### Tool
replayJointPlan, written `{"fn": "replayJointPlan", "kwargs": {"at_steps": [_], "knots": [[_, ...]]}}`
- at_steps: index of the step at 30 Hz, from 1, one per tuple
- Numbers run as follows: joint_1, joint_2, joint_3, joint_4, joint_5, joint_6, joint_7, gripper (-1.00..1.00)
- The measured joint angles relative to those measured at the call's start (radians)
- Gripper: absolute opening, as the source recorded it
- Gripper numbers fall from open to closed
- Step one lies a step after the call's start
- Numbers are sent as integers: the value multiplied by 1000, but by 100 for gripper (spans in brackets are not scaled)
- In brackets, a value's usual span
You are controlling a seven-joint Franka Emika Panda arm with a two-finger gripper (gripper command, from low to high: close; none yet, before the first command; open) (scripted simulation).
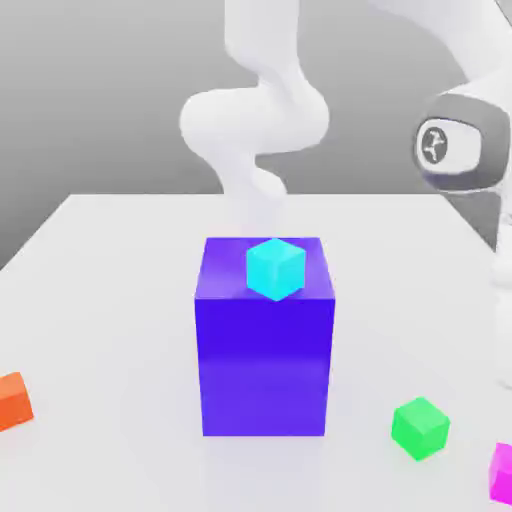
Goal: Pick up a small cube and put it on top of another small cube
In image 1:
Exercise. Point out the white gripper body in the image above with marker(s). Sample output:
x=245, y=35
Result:
x=505, y=344

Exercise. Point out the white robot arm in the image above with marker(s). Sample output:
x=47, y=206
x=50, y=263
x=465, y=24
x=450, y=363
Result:
x=256, y=116

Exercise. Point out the small green cube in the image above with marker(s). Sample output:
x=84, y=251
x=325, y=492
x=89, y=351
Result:
x=420, y=428

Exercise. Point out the small magenta cube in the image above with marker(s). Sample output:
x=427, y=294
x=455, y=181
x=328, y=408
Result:
x=502, y=476

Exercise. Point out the small cyan cube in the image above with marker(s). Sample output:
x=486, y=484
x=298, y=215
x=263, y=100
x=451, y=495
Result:
x=276, y=268

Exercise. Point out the small orange cube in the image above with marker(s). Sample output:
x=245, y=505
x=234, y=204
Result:
x=14, y=402

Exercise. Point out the large blue box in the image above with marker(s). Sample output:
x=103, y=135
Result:
x=264, y=368

